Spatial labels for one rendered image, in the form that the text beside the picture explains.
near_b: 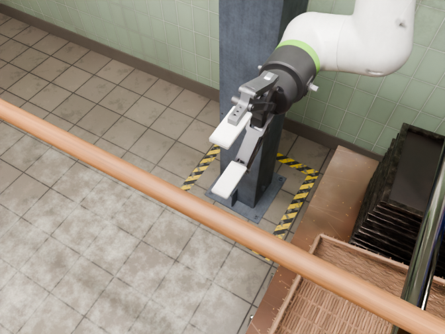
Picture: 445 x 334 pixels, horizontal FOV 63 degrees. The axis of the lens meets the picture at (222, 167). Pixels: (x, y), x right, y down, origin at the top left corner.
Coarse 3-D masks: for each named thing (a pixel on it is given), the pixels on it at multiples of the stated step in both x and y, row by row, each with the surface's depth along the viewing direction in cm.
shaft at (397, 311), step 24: (24, 120) 57; (72, 144) 54; (120, 168) 52; (144, 192) 51; (168, 192) 49; (192, 216) 48; (216, 216) 47; (240, 240) 46; (264, 240) 45; (288, 264) 44; (312, 264) 43; (336, 288) 42; (360, 288) 42; (384, 312) 41; (408, 312) 40
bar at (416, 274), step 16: (432, 192) 54; (432, 208) 52; (432, 224) 50; (416, 240) 50; (432, 240) 48; (416, 256) 48; (432, 256) 47; (416, 272) 46; (432, 272) 46; (416, 288) 45; (416, 304) 44
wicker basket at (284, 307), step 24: (336, 240) 94; (336, 264) 103; (360, 264) 96; (384, 264) 90; (312, 288) 103; (384, 288) 99; (432, 288) 86; (288, 312) 99; (336, 312) 99; (360, 312) 99; (432, 312) 94
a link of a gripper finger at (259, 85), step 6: (264, 72) 56; (258, 78) 54; (264, 78) 55; (276, 78) 56; (246, 84) 51; (252, 84) 51; (258, 84) 52; (264, 84) 53; (270, 84) 54; (240, 90) 50; (258, 90) 50; (264, 90) 52; (252, 96) 49; (258, 96) 51
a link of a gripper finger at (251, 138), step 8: (272, 120) 62; (248, 128) 63; (264, 128) 62; (248, 136) 63; (256, 136) 62; (248, 144) 63; (256, 144) 63; (240, 152) 63; (248, 152) 63; (248, 160) 63
